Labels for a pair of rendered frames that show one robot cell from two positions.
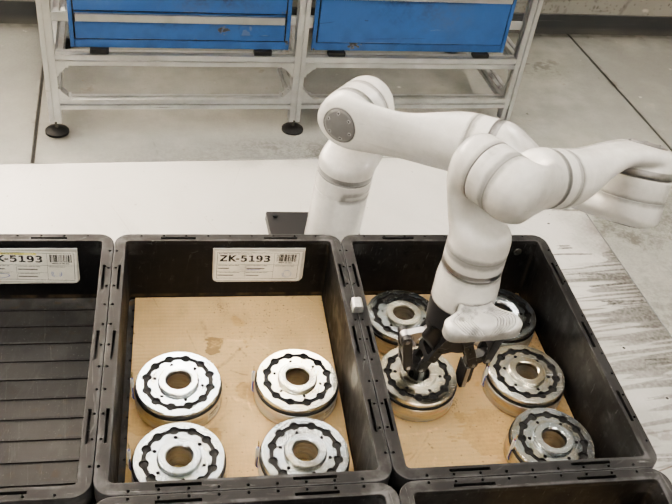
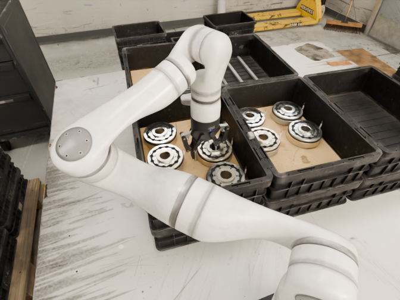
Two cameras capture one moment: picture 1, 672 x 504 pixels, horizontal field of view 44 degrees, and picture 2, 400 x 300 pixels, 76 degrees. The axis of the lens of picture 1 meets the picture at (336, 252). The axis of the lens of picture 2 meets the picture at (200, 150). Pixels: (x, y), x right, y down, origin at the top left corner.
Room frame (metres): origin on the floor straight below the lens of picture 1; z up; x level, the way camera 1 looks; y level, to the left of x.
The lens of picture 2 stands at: (1.26, -0.18, 1.39)
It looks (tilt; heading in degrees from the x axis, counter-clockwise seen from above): 45 degrees down; 178
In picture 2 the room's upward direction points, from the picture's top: straight up
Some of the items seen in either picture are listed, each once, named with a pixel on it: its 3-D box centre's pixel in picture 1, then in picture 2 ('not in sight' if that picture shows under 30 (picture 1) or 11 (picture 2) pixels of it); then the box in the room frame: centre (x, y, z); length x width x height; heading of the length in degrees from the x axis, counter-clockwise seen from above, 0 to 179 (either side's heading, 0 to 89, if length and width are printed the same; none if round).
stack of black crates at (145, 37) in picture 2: not in sight; (143, 55); (-0.92, -0.63, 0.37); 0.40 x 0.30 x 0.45; 107
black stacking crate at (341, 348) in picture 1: (235, 377); (286, 132); (0.68, 0.10, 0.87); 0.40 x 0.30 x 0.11; 14
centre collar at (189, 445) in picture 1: (179, 457); (287, 108); (0.55, 0.14, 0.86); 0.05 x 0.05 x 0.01
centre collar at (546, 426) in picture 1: (553, 439); (159, 131); (0.66, -0.29, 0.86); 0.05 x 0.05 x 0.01
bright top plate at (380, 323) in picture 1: (402, 316); (225, 176); (0.84, -0.10, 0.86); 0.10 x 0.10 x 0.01
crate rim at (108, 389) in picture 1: (237, 348); (290, 119); (0.68, 0.10, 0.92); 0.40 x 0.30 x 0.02; 14
